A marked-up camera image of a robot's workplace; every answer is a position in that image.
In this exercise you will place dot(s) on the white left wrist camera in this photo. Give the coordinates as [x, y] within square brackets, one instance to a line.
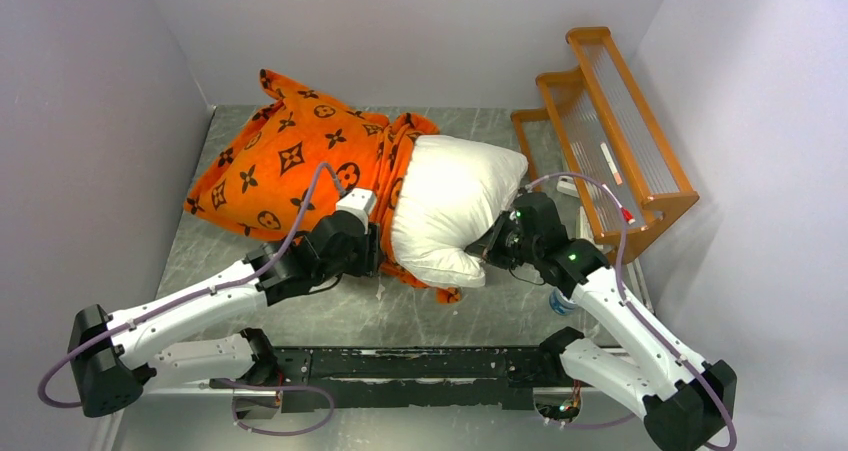
[360, 203]

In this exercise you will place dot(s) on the small white box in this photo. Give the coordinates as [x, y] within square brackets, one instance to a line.
[566, 185]

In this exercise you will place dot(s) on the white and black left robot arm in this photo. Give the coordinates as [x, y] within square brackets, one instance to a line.
[118, 356]

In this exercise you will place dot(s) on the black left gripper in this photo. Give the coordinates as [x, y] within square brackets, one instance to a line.
[371, 256]

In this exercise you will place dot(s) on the red capped white marker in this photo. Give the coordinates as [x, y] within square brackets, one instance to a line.
[625, 213]

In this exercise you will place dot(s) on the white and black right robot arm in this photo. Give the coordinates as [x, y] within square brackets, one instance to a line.
[682, 399]

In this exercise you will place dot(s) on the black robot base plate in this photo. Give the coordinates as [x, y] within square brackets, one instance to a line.
[507, 377]

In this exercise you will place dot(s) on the orange patterned pillowcase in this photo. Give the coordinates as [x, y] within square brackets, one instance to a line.
[286, 167]

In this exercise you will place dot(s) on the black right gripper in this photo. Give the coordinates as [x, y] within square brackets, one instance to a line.
[483, 247]

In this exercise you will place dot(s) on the orange wooden shelf rack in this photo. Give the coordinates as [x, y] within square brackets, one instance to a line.
[606, 130]

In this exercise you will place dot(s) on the blue capped plastic bottle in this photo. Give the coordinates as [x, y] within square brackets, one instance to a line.
[560, 304]

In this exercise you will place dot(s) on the white pink test strip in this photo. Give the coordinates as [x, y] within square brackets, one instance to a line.
[611, 163]

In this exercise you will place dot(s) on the white pillow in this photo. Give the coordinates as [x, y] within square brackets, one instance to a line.
[451, 194]

